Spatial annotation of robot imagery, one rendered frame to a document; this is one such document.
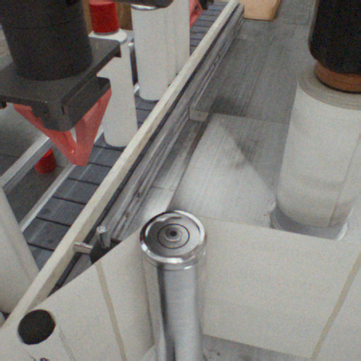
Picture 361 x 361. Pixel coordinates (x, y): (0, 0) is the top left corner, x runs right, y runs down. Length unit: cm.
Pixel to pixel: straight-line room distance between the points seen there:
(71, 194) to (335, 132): 33
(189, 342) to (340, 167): 21
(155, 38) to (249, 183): 27
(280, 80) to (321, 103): 53
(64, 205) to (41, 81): 25
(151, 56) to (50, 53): 38
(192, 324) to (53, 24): 21
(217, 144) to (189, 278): 39
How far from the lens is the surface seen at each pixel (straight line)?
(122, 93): 54
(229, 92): 82
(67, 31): 29
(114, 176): 49
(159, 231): 22
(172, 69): 73
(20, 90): 29
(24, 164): 47
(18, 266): 39
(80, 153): 35
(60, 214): 51
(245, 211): 49
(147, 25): 63
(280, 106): 79
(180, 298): 24
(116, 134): 58
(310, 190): 41
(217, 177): 53
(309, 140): 38
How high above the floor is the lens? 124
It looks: 42 degrees down
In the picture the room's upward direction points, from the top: 2 degrees counter-clockwise
